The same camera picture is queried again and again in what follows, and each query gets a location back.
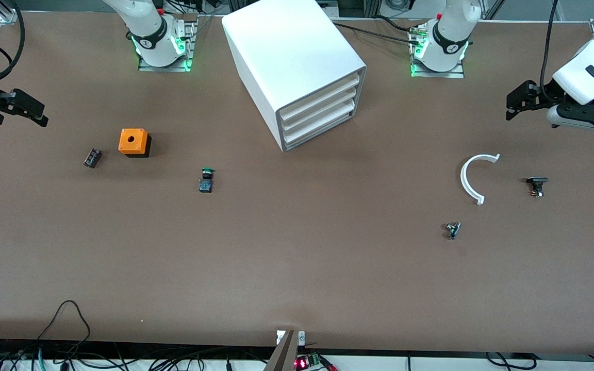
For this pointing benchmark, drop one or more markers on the orange box with hole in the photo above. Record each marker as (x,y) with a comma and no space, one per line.
(133,141)

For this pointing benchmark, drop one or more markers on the small black terminal block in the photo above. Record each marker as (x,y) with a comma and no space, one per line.
(92,157)

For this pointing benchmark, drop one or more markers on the circuit board with red light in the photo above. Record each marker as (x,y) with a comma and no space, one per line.
(308,361)

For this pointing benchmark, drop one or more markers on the white curved plastic arc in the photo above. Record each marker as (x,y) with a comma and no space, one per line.
(465,178)

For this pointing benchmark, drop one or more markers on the small metal switch part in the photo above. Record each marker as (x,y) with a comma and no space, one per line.
(452,230)

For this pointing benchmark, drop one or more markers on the green push button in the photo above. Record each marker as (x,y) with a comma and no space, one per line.
(206,181)

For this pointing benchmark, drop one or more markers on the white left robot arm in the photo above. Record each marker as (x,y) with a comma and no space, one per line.
(451,31)

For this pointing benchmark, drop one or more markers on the black push button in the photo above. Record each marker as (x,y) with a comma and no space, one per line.
(537,183)

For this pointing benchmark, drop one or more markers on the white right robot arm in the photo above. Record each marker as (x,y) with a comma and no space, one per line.
(147,26)

